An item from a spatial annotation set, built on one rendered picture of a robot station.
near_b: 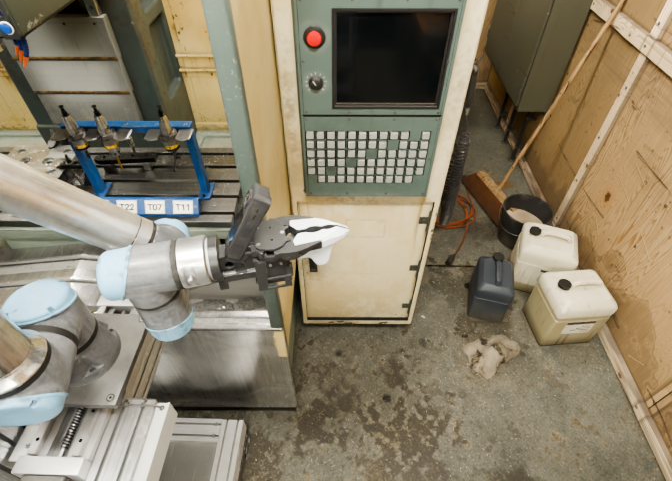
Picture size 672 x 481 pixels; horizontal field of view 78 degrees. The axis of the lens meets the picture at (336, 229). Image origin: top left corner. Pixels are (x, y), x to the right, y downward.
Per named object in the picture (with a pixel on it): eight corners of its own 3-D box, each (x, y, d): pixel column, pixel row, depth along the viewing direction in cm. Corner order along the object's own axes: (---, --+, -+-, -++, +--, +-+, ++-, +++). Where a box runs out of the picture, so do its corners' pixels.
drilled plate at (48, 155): (63, 187, 170) (57, 177, 167) (-7, 187, 170) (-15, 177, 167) (87, 154, 186) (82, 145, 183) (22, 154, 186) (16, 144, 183)
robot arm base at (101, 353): (105, 388, 89) (85, 366, 82) (35, 386, 89) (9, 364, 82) (131, 326, 100) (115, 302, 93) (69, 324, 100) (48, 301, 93)
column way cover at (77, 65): (143, 125, 210) (102, 17, 173) (49, 125, 210) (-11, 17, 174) (146, 120, 214) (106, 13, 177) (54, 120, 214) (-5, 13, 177)
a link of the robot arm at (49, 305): (100, 303, 93) (73, 264, 83) (89, 358, 83) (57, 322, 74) (42, 313, 91) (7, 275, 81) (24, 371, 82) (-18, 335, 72)
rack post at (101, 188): (103, 199, 171) (71, 137, 150) (90, 199, 171) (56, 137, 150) (113, 184, 178) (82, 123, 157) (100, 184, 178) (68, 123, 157)
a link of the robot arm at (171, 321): (197, 288, 78) (182, 249, 70) (196, 341, 70) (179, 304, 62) (153, 296, 77) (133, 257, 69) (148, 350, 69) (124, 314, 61)
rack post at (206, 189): (210, 199, 171) (192, 138, 150) (197, 199, 171) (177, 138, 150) (215, 184, 178) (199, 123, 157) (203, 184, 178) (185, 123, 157)
